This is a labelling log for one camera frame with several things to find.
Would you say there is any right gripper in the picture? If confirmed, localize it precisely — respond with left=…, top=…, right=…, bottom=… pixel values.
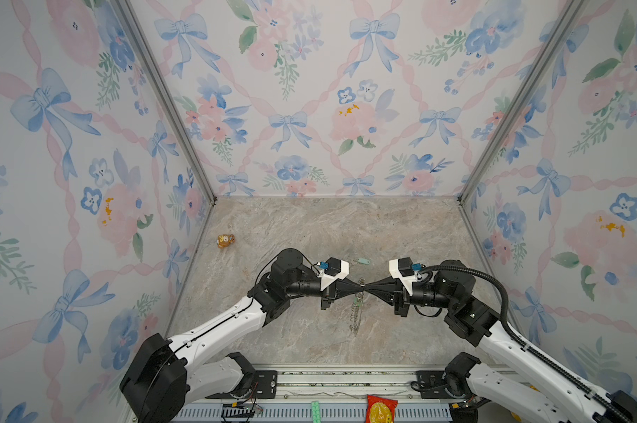
left=365, top=274, right=456, bottom=317

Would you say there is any silver key with teal tag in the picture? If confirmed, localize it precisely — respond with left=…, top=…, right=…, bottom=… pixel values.
left=351, top=257, right=371, bottom=265

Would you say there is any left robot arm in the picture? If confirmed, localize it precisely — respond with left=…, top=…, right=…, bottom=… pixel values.
left=119, top=249, right=364, bottom=422

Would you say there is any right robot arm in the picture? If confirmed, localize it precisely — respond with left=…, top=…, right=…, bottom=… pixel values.
left=364, top=258, right=637, bottom=422

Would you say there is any green toy brick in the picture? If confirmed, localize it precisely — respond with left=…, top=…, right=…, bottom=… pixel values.
left=311, top=401, right=321, bottom=423

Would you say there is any red yellow snack packet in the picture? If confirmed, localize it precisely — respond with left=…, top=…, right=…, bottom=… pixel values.
left=365, top=395, right=399, bottom=423

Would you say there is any small brown bear toy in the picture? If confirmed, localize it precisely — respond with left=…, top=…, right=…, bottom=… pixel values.
left=216, top=234, right=236, bottom=249

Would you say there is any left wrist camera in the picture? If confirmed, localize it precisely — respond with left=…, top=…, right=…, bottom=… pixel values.
left=317, top=257, right=350, bottom=291

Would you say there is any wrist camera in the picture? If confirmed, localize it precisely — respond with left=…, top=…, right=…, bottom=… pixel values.
left=388, top=257, right=422, bottom=295
left=317, top=257, right=350, bottom=291

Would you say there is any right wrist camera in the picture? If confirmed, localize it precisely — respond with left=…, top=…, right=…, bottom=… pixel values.
left=388, top=257, right=422, bottom=295

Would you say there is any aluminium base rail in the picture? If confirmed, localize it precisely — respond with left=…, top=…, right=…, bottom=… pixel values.
left=122, top=363, right=579, bottom=423

